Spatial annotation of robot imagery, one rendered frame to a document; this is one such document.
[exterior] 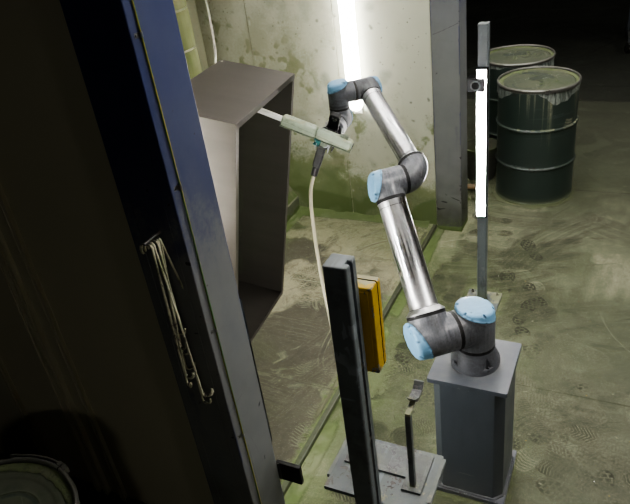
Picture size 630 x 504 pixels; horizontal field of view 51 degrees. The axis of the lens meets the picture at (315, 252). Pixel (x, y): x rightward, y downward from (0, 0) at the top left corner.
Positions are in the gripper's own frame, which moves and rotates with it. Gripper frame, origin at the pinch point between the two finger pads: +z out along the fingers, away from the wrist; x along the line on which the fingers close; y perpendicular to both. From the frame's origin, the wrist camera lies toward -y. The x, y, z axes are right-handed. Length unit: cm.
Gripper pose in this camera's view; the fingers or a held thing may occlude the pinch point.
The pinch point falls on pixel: (322, 142)
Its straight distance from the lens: 272.5
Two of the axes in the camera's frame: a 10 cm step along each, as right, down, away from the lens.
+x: -9.2, -3.9, 0.9
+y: -2.7, 7.6, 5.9
